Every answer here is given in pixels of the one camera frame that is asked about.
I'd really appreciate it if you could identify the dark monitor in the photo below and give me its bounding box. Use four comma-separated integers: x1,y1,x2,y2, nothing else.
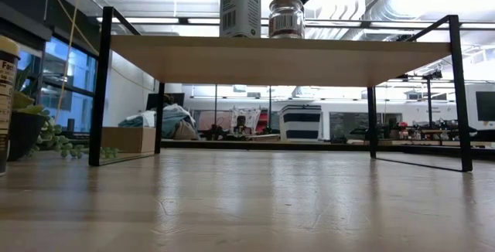
145,92,186,108

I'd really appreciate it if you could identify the small cardboard box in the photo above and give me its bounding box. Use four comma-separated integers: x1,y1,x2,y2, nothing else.
101,126,157,154

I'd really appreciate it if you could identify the yellow lid spice jar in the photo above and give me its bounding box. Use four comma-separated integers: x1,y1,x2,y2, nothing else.
0,35,21,176

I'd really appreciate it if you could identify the small glass spice jar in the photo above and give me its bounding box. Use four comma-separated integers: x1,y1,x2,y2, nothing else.
268,0,306,39

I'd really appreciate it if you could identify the blue glass window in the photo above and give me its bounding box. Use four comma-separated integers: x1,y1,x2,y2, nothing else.
17,37,97,133

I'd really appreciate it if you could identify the potted green succulent plant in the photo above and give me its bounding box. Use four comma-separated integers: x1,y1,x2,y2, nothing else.
7,66,121,162

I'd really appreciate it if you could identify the white cabinet with screen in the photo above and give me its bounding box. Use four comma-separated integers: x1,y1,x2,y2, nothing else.
463,83,495,131

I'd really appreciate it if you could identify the black white striped bin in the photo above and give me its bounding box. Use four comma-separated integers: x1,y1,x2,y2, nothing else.
278,104,323,141

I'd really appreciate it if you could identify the white lid spice bottle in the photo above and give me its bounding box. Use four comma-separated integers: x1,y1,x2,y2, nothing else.
219,0,262,39

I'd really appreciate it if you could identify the cluttered workbench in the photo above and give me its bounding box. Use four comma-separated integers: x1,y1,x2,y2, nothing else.
347,118,479,147

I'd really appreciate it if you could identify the long ceiling light strip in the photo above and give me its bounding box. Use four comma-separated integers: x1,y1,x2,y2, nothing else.
96,16,495,29

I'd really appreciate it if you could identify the pile of cloths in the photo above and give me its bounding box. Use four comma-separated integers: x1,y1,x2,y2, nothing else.
118,104,200,141

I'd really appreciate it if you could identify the wooden shelf black metal frame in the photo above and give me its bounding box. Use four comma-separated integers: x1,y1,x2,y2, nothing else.
88,6,473,172

